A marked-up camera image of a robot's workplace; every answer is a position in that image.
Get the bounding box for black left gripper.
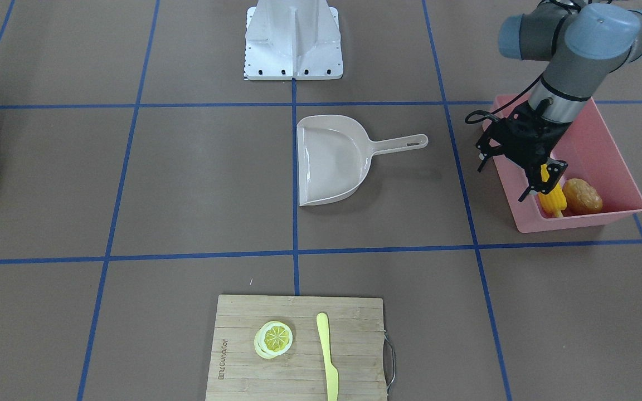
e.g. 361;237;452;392
476;100;569;202

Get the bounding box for yellow toy corn cob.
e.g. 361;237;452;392
537;183;567;218

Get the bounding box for brown toy potato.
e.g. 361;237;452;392
562;178;604;216

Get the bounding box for beige plastic dustpan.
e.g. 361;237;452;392
296;114;430;207

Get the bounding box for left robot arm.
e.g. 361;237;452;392
465;1;642;202

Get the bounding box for pink plastic bin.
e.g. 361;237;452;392
492;100;642;233

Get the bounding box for wooden cutting board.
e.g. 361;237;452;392
205;295;392;400

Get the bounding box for yellow plastic knife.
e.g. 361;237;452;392
316;312;341;400

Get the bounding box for yellow lemon slices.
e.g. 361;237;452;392
253;321;294;359

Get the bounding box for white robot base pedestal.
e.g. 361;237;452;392
243;1;344;81

